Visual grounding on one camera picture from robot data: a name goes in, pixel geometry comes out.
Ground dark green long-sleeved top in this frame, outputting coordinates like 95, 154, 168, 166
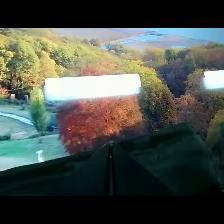
0, 122, 224, 197

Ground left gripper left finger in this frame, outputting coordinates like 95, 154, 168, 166
70, 142, 111, 197

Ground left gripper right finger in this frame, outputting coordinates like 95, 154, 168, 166
111, 142, 158, 197

